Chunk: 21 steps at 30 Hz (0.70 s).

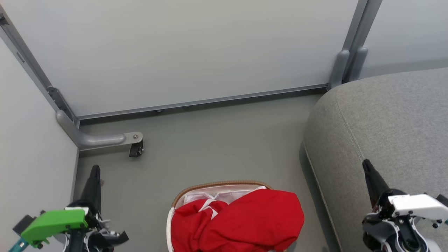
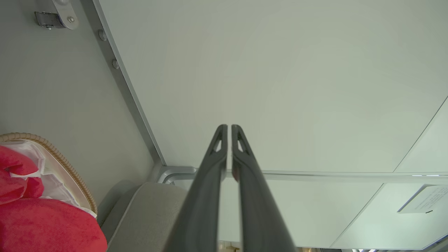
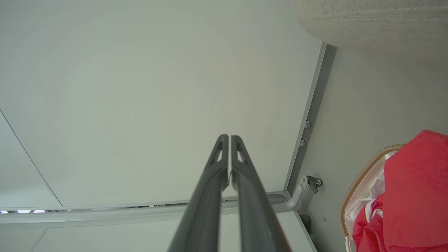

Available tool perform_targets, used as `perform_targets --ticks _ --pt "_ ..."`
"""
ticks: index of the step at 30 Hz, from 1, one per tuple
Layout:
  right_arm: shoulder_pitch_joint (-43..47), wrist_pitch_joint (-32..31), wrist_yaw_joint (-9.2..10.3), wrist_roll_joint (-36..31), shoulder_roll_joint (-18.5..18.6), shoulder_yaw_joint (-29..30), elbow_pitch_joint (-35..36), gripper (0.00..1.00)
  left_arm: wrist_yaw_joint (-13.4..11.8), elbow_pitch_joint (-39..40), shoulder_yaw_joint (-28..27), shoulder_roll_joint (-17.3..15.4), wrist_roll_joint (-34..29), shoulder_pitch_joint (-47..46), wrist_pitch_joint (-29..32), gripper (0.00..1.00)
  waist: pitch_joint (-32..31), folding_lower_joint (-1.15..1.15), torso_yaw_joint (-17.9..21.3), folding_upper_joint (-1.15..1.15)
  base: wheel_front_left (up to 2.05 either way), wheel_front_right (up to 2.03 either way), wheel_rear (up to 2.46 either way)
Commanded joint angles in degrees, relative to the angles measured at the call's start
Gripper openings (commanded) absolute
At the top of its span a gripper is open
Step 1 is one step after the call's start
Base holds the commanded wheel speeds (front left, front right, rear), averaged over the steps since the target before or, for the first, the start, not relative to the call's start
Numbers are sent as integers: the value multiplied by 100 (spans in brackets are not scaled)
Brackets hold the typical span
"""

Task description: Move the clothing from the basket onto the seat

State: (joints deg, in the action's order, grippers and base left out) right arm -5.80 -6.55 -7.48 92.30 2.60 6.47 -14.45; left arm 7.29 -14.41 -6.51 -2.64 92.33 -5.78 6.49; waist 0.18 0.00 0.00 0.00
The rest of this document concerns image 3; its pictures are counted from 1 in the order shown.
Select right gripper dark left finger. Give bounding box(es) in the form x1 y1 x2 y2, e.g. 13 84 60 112
167 134 230 252

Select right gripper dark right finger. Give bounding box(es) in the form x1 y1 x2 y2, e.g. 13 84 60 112
230 135 293 252

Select red shirt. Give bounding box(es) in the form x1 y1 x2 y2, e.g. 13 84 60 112
352 129 448 252

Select white laundry basket brown rim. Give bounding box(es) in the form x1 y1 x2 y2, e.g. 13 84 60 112
340 144 406 252

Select white basket liner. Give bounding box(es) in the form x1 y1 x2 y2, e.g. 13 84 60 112
346 150 399 231

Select rounded grey post foot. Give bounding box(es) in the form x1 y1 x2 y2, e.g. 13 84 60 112
273 175 310 214

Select grey partition base rail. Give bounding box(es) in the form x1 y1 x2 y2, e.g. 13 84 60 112
283 42 338 196

